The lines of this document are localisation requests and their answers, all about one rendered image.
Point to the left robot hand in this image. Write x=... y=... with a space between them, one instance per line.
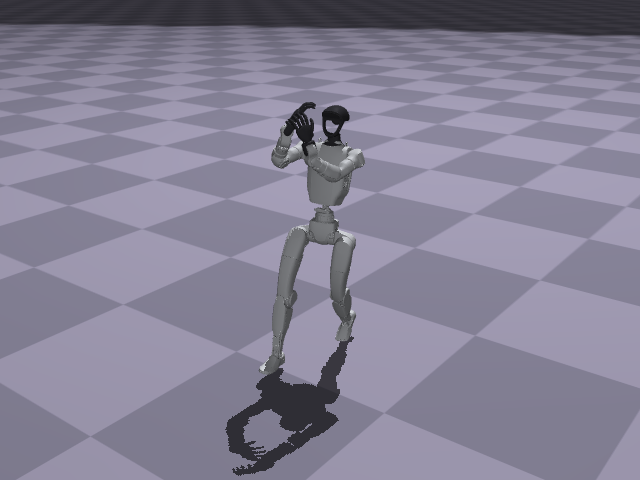
x=305 y=132

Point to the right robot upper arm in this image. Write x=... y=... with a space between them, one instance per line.
x=294 y=153

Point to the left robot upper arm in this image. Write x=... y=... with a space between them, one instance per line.
x=354 y=160

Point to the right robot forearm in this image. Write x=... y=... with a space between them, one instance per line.
x=283 y=144

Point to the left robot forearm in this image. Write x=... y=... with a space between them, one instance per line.
x=322 y=168

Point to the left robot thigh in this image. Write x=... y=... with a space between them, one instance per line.
x=344 y=244

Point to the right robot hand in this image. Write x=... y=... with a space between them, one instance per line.
x=289 y=129

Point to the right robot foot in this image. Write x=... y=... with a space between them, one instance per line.
x=272 y=364

